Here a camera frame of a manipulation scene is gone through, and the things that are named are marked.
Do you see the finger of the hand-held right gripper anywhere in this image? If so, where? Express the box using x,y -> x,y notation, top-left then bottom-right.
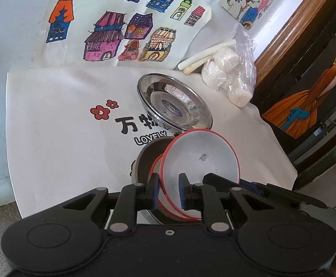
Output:
239,180 -> 328,210
203,172 -> 240,192

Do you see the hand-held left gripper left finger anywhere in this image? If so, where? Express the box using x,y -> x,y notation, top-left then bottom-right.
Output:
62,172 -> 160,234

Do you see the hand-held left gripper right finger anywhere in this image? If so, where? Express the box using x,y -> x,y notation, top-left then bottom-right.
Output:
178,172 -> 281,234

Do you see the white bowl with red rim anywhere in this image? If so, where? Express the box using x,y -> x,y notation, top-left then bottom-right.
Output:
149,153 -> 199,223
163,130 -> 241,223

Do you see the steel bowl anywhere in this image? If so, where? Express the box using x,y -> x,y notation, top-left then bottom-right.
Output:
133,136 -> 176,226

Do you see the plain steel plate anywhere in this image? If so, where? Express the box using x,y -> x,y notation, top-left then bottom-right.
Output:
139,92 -> 214,135

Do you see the steel plate with round sticker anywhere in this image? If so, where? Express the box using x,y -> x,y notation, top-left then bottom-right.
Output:
137,73 -> 213,130

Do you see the painting with orange dress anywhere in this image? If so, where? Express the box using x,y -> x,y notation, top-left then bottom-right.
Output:
262,32 -> 336,139

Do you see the clear plastic bag of white lumps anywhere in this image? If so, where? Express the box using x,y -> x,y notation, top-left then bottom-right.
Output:
201,30 -> 257,108

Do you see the white printed cloth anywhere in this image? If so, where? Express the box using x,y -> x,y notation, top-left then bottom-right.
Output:
6,65 -> 298,220

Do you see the cream candle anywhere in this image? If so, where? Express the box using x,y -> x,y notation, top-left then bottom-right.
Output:
184,60 -> 211,74

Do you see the teddy bear drawing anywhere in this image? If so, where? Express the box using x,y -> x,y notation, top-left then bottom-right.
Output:
218,0 -> 291,29

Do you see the coloured houses drawing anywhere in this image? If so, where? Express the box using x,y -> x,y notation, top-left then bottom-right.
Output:
45,0 -> 211,70

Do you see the wooden frame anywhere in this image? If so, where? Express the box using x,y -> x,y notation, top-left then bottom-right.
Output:
254,0 -> 336,78

